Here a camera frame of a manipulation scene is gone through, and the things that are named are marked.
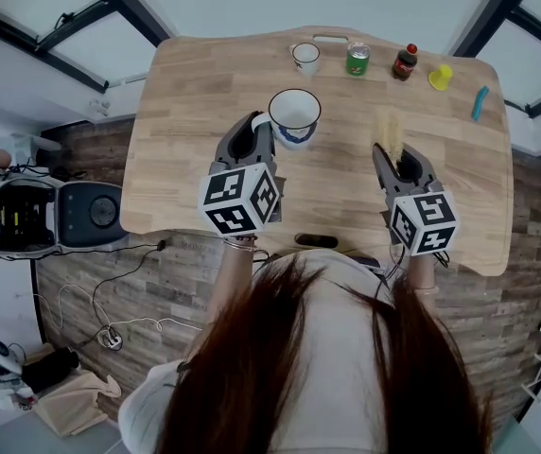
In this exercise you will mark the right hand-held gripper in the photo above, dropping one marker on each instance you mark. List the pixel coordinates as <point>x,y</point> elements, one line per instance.
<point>424,220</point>

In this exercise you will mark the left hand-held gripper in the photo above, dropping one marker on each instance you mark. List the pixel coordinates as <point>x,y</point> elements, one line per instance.
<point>232,197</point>

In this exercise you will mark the tan bristle scrub brush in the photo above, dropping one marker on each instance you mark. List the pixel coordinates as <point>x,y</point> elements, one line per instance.
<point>390,133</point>

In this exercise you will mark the large white blue-rimmed cup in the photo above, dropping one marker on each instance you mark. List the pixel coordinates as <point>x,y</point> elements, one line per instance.
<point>294,116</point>

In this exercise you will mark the person's left forearm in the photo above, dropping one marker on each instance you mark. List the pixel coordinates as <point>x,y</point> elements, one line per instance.
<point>232,277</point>

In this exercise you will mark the person's right forearm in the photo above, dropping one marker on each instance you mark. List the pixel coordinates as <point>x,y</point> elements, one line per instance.
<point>422,272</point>

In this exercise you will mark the yellow plastic funnel cup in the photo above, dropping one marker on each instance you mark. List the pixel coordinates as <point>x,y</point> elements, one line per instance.
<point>441,77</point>

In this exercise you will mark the small white mug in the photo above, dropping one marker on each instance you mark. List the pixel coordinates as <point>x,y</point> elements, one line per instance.
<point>306,58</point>

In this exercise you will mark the teal plastic tool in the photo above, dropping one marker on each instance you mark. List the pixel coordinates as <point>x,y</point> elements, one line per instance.
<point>479,103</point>

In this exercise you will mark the dark soda bottle red cap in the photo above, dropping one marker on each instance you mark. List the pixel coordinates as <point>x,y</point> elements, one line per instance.
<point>404,64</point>

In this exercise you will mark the green drink can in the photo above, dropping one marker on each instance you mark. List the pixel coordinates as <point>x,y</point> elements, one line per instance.
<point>358,59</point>

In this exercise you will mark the black flat device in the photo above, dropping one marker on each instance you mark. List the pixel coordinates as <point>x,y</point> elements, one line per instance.
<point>316,240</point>

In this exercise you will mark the person's white shirt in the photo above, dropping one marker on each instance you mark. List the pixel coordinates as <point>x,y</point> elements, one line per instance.
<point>336,348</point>

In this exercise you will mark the open grey equipment case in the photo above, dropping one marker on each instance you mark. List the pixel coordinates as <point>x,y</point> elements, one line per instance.
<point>39,215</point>

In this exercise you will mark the white power strip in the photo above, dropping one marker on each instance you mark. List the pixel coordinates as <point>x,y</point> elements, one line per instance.
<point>111,339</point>

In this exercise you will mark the black bag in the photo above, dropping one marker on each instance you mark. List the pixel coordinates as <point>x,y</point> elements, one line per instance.
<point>50,369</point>

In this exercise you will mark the beige cloth bag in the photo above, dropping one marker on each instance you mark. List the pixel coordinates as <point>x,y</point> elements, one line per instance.
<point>74,402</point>

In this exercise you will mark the white round device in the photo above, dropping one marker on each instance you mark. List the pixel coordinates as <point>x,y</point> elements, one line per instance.
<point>2,353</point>

